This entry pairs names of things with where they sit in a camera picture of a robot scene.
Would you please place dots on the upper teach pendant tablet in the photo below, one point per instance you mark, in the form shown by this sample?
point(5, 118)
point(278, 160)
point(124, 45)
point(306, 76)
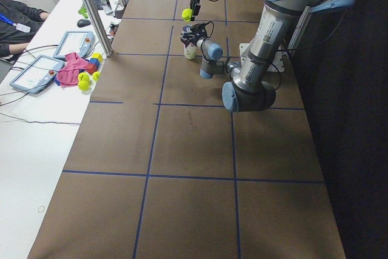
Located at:
point(80, 42)

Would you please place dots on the green plastic tool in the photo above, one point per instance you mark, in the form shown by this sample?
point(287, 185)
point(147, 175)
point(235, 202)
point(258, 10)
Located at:
point(83, 12)

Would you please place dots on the yellow tennis ball by post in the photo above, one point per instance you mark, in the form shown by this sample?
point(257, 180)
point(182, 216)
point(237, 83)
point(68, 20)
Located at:
point(96, 75)

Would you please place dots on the pink cloth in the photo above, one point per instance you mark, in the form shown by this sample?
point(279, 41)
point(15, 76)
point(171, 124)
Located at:
point(68, 75)

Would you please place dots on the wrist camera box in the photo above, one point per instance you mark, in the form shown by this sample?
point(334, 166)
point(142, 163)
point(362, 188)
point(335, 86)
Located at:
point(198, 28)

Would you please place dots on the teach pendant tablet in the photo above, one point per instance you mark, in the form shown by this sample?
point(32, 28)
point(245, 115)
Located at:
point(80, 42)
point(37, 75)

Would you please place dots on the black computer mouse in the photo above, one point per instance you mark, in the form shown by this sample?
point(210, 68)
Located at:
point(83, 23)

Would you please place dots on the red cube block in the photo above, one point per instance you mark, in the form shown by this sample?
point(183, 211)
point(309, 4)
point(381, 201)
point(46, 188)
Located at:
point(91, 68)

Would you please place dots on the lower teach pendant tablet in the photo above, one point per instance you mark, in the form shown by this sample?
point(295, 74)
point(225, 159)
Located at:
point(37, 75)

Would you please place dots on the clear tennis ball can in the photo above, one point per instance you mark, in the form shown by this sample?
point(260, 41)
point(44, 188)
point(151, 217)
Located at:
point(188, 53)

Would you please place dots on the tennis ball beside cloth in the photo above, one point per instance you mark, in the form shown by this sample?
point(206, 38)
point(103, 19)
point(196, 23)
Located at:
point(84, 76)

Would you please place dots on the blue cube block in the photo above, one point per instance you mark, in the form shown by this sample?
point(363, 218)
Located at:
point(95, 62)

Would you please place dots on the seated person in black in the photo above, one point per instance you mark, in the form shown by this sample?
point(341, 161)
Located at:
point(19, 24)

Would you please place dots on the yellow cube block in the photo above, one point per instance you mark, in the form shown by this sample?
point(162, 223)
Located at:
point(99, 56)

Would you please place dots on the aluminium frame post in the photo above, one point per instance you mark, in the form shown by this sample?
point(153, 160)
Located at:
point(98, 26)

